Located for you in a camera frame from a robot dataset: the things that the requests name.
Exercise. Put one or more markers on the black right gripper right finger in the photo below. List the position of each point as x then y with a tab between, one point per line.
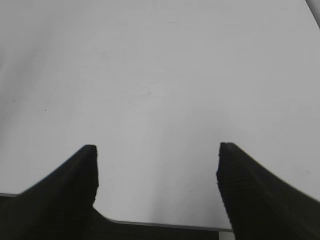
260	205

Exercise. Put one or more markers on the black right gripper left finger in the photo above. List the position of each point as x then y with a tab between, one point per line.
60	206

